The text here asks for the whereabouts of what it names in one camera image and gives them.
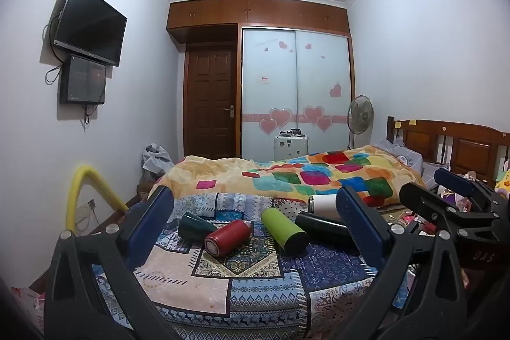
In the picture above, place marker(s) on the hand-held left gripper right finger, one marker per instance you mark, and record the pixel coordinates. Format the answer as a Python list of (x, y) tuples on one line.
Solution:
[(358, 218)]

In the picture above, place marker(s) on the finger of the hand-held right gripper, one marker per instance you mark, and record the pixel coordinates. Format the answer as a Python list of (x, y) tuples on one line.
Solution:
[(454, 178), (426, 202)]

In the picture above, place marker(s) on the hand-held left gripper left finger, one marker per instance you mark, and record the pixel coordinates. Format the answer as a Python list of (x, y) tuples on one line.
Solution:
[(156, 213)]

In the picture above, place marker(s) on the white cup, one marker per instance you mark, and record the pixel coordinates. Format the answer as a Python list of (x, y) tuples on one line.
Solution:
[(323, 206)]

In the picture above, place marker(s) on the black cup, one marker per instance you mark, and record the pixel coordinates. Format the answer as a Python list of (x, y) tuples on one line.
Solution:
[(320, 228)]

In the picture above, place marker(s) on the dark green cup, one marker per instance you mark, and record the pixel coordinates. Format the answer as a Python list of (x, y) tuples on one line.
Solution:
[(195, 226)]

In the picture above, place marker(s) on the lime green cup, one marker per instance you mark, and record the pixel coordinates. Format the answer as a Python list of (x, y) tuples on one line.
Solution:
[(285, 230)]

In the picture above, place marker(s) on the red cup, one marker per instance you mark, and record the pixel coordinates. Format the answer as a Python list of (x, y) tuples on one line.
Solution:
[(229, 238)]

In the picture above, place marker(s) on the checked pillow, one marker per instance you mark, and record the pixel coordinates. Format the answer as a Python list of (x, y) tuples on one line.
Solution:
[(434, 172)]

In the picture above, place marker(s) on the wooden bed headboard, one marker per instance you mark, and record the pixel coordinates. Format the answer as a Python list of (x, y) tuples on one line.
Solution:
[(470, 147)]

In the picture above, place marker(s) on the yellow plush toy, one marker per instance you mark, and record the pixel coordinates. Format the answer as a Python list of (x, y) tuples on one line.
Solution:
[(503, 184)]

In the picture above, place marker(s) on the grey printed pillow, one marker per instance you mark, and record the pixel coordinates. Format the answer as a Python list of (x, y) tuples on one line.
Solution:
[(402, 158)]

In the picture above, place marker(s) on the grey plastic bag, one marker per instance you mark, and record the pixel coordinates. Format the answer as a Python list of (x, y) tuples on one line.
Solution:
[(155, 162)]

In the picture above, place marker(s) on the yellow foam tube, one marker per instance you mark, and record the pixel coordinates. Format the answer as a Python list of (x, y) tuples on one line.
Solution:
[(77, 184)]

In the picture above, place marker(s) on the colourful checked blanket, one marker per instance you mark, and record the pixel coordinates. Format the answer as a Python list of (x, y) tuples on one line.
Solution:
[(279, 176)]

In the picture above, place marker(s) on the white box appliance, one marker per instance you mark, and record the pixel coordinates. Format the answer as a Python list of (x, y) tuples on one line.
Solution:
[(291, 151)]

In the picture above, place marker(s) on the standing electric fan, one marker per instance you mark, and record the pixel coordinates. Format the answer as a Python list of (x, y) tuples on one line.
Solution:
[(360, 113)]

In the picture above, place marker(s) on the blue patchwork quilt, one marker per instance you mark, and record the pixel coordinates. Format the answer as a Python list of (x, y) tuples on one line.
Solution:
[(239, 284)]

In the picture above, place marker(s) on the brown wooden door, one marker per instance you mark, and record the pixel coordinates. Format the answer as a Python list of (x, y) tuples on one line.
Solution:
[(211, 101)]

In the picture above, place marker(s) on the glass sliding wardrobe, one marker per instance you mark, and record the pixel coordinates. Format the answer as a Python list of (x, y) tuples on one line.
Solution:
[(297, 85)]

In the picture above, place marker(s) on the pink plastic bag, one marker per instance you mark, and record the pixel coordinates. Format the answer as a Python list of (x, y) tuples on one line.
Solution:
[(28, 304)]

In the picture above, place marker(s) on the wooden overhead cabinet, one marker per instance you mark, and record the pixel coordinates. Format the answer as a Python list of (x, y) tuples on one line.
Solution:
[(259, 13)]

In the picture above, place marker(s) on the white wall socket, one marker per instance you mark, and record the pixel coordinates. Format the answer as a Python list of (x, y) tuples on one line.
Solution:
[(87, 213)]

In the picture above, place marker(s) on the small black wall panel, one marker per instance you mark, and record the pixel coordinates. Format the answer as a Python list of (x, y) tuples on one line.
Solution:
[(83, 79)]

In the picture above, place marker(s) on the wall-mounted black television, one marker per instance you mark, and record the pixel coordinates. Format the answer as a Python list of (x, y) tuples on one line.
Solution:
[(89, 25)]

